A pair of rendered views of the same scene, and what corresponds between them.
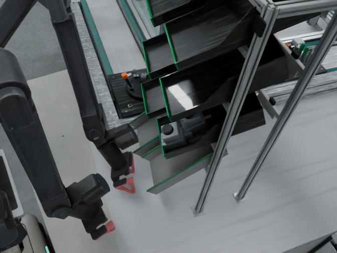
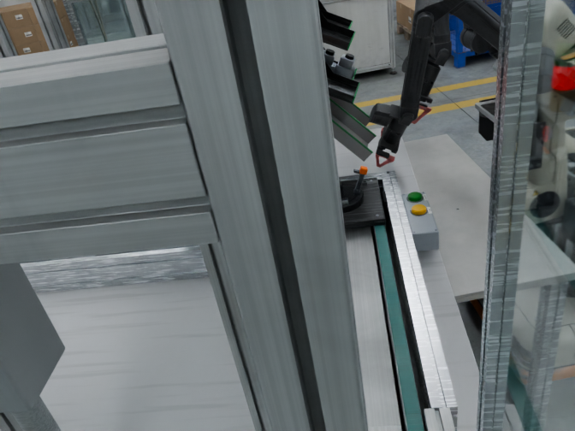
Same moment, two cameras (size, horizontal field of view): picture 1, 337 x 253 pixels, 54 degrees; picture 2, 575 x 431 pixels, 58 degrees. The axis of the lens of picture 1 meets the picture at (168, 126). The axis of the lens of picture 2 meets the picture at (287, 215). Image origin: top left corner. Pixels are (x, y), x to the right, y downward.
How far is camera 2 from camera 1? 2.25 m
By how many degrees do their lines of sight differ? 92
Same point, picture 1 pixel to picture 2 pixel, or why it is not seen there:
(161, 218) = not seen: hidden behind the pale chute
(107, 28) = (364, 341)
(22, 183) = not seen: outside the picture
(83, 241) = (433, 147)
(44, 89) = not seen: hidden behind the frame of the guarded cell
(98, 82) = (400, 215)
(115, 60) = (365, 268)
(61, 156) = (457, 192)
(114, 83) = (377, 208)
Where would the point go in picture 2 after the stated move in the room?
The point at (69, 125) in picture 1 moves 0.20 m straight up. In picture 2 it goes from (449, 218) to (450, 158)
